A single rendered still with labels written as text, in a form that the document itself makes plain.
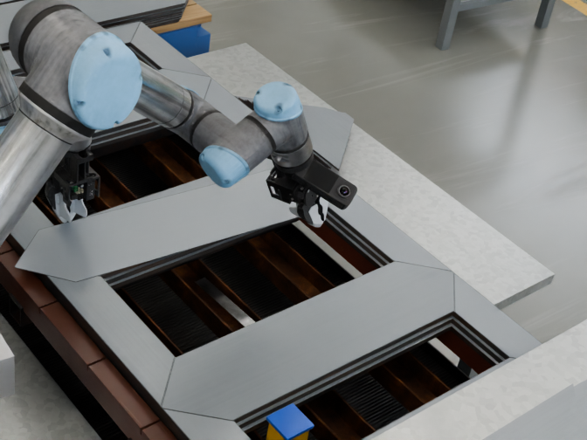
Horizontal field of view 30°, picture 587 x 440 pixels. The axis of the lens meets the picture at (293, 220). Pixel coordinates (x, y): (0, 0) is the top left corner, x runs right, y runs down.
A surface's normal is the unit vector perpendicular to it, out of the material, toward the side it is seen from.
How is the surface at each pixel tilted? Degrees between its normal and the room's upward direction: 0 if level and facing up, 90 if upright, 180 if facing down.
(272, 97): 25
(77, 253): 1
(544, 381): 0
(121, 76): 84
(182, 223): 0
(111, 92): 84
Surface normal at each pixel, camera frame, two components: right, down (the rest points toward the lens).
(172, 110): 0.62, 0.58
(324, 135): 0.14, -0.79
